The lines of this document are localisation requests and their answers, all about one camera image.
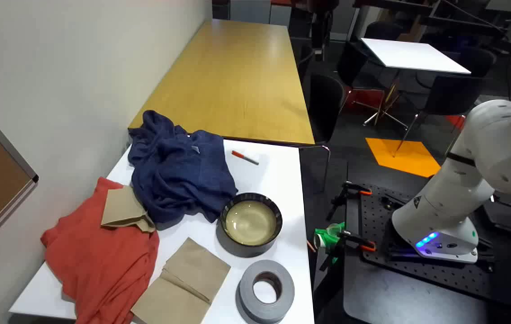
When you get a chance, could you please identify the grey duct tape roll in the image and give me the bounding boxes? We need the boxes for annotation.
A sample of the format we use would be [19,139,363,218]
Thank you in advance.
[235,259,296,324]

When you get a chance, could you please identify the long yellow wooden table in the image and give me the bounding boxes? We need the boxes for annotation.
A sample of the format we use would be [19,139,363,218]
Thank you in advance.
[127,18,316,148]

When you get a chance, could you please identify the white square table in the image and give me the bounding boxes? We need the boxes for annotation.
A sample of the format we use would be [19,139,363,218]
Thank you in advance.
[359,36,473,77]

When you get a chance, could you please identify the small tan cloth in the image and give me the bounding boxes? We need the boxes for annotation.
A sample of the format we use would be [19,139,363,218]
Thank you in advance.
[98,185,158,234]

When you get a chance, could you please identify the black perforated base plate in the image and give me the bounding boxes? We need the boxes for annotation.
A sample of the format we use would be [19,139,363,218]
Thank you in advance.
[341,185,511,324]

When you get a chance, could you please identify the orange-handled black clamp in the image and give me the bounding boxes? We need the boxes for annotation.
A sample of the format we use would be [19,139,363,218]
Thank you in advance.
[325,230,379,257]
[325,178,374,223]

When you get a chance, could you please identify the orange-red cloth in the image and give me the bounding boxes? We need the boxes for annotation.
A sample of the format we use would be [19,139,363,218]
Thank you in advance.
[39,176,161,324]

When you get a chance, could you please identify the black office chair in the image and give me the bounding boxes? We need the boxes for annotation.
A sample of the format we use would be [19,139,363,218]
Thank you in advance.
[334,40,370,92]
[305,70,345,146]
[422,74,485,122]

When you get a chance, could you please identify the navy blue cloth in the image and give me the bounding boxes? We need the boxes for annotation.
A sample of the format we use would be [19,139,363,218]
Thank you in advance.
[125,110,239,230]

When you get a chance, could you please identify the black bowl with beige inside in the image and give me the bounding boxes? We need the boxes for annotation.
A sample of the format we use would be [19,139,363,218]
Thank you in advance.
[215,191,284,259]

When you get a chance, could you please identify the green plastic clip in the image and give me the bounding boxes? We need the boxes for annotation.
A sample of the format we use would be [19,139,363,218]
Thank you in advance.
[313,221,349,250]

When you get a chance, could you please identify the red marker pen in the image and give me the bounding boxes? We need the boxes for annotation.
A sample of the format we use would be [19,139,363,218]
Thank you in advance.
[230,149,260,167]

